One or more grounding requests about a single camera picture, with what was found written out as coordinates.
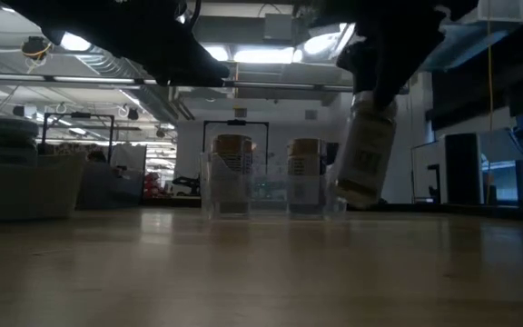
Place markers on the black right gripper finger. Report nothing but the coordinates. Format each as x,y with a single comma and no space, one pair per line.
402,72
359,63

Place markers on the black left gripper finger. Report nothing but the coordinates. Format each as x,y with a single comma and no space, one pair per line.
184,75
198,56

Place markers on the brown-lidded furikake jar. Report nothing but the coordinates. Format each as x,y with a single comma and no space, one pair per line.
306,147
232,145

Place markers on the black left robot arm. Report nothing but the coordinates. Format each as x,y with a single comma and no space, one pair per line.
52,16

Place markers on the bright light panel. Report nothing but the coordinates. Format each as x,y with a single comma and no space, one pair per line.
263,54
218,52

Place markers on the long grey pipe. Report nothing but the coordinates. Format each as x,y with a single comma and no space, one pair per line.
84,80

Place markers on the grey junction box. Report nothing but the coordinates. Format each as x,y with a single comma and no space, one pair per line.
279,27

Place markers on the white sheet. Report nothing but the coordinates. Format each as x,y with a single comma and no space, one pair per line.
130,156

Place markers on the white air unit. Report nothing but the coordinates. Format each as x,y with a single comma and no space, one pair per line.
500,11

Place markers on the black floor equipment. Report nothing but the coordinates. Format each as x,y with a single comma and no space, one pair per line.
186,186

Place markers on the black cabinet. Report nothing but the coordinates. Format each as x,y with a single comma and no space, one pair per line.
463,168

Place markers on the black floor stand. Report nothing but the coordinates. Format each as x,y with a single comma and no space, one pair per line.
434,181

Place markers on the red storage rack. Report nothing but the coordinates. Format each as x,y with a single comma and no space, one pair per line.
151,186

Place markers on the person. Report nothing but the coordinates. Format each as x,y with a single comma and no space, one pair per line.
96,157

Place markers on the clear plastic bin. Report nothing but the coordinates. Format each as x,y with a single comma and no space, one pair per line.
270,217

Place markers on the white plastic bin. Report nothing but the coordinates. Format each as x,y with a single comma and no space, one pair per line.
25,191

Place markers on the corrugated silver duct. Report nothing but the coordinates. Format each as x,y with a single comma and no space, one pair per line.
111,66

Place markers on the black stand frame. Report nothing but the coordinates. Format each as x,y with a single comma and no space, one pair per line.
80,115
236,122

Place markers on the black table edge frame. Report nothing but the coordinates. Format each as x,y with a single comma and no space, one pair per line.
425,208

